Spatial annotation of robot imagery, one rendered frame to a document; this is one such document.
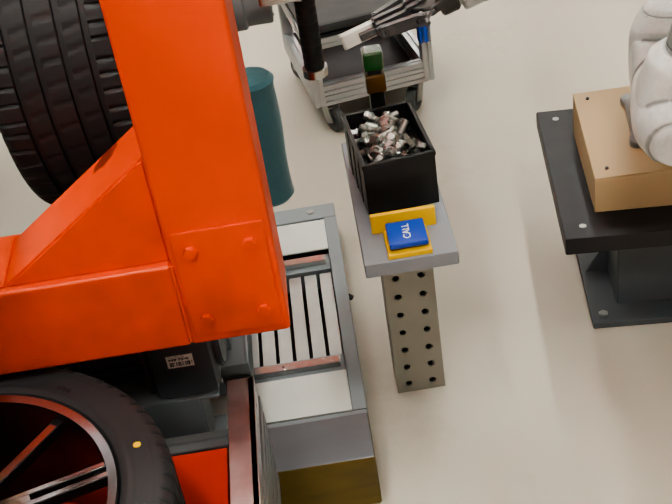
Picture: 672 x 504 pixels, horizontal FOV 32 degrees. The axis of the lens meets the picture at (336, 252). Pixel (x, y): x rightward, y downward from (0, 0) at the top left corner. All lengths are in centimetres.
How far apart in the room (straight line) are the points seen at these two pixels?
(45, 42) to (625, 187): 117
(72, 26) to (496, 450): 114
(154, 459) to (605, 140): 121
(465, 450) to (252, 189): 86
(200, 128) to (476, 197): 147
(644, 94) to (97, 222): 102
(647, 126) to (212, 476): 99
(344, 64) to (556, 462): 157
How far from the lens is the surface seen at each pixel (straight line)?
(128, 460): 176
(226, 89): 163
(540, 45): 371
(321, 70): 205
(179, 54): 160
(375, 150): 218
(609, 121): 255
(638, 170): 240
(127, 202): 174
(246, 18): 215
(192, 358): 216
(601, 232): 238
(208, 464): 204
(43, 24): 190
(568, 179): 254
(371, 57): 232
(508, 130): 328
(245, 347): 240
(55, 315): 186
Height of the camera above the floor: 172
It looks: 37 degrees down
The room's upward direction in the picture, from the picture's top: 9 degrees counter-clockwise
